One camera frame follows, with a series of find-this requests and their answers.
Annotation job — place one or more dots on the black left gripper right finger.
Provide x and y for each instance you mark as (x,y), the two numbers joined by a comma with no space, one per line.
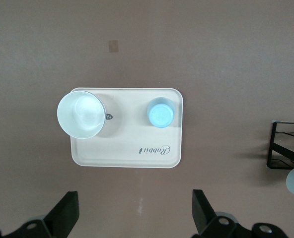
(206,220)

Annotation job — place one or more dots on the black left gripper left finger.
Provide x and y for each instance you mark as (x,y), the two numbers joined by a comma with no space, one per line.
(62,218)

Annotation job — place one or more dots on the brown tape patch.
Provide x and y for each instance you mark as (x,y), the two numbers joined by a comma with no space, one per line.
(114,46)

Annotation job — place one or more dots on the light blue plastic cup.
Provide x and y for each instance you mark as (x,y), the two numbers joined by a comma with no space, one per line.
(160,115)

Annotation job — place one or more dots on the beige plastic tray Rabbit print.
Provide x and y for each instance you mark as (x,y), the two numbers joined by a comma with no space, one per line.
(127,148)

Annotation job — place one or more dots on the white ceramic bowl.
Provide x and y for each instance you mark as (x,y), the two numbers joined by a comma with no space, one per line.
(82,116)

